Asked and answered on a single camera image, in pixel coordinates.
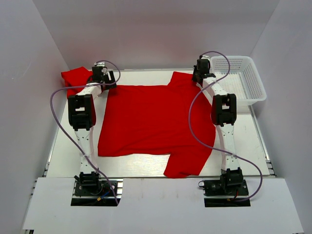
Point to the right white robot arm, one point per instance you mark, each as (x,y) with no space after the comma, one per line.
(223,116)

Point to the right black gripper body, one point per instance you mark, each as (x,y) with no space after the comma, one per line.
(195,73)

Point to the folded red t shirt stack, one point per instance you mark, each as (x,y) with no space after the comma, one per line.
(76,77)

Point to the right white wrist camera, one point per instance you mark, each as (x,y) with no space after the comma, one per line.
(204,57)

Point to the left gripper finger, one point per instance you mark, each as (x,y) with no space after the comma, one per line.
(110,86)
(110,77)

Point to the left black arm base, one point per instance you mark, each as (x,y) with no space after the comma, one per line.
(90,190)

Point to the white plastic basket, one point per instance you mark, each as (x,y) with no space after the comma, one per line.
(242,79)

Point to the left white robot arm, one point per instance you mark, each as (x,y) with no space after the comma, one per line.
(86,87)

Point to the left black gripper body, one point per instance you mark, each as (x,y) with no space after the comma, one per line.
(103,79)

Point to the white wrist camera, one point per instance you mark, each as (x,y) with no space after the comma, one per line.
(101,64)
(204,57)

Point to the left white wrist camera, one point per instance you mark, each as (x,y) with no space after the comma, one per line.
(101,64)

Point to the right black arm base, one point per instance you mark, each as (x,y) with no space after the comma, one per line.
(230,190)

